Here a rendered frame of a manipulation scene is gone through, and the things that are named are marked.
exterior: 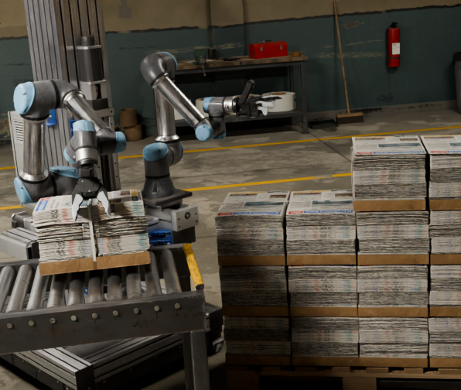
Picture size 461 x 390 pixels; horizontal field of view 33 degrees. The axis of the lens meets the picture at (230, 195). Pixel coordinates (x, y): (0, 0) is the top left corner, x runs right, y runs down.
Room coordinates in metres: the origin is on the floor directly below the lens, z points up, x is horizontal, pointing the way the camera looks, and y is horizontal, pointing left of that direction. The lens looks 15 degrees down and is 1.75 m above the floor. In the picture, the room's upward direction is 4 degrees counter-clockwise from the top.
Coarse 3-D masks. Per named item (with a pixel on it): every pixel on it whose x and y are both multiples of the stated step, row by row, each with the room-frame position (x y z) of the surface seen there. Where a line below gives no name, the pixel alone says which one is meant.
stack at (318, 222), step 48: (240, 192) 3.46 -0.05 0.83; (288, 192) 3.40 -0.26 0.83; (336, 192) 3.35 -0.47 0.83; (240, 240) 3.10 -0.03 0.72; (288, 240) 3.07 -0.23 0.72; (336, 240) 3.03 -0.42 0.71; (384, 240) 3.00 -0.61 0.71; (432, 240) 2.97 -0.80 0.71; (240, 288) 3.10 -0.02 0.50; (288, 288) 3.13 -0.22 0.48; (336, 288) 3.03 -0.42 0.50; (384, 288) 3.00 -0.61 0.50; (432, 288) 2.97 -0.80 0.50; (240, 336) 3.11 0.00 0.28; (288, 336) 3.08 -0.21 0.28; (336, 336) 3.04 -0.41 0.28; (384, 336) 3.00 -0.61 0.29; (432, 336) 2.97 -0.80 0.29; (240, 384) 3.11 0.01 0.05
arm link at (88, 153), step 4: (84, 148) 2.60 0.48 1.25; (88, 148) 2.60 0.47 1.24; (92, 148) 2.61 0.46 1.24; (76, 152) 2.61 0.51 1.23; (80, 152) 2.59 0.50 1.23; (84, 152) 2.59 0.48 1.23; (88, 152) 2.59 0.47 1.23; (92, 152) 2.60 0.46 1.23; (96, 152) 2.61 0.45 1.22; (76, 156) 2.61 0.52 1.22; (80, 156) 2.58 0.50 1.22; (84, 156) 2.58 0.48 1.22; (88, 156) 2.58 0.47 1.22; (92, 156) 2.59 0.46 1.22; (96, 156) 2.60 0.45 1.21; (76, 160) 2.60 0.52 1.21; (80, 160) 2.58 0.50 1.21; (96, 160) 2.60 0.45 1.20
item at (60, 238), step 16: (48, 208) 2.56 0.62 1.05; (64, 208) 2.53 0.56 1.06; (48, 224) 2.52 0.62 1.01; (64, 224) 2.53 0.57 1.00; (80, 224) 2.54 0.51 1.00; (48, 240) 2.52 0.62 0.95; (64, 240) 2.53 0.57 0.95; (80, 240) 2.54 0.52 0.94; (48, 256) 2.52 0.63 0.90; (64, 256) 2.52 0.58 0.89; (80, 256) 2.53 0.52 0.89
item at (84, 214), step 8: (96, 200) 2.65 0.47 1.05; (80, 208) 2.55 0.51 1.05; (96, 208) 2.55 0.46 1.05; (88, 216) 2.54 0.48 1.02; (96, 216) 2.55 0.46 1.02; (88, 224) 2.54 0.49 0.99; (96, 224) 2.55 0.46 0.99; (88, 232) 2.54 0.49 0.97; (96, 232) 2.54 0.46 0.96; (88, 240) 2.54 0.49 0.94; (96, 240) 2.54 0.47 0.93; (88, 248) 2.54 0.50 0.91; (96, 248) 2.54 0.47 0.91; (88, 256) 2.53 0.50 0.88; (96, 256) 2.53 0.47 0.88
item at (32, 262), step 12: (156, 252) 2.80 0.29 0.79; (180, 252) 2.81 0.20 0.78; (0, 264) 2.75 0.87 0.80; (12, 264) 2.74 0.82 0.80; (24, 264) 2.74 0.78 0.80; (36, 264) 2.74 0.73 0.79; (180, 264) 2.81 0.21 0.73; (144, 276) 2.79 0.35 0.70; (180, 276) 2.81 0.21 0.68; (12, 288) 2.73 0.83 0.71; (48, 288) 2.74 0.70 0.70
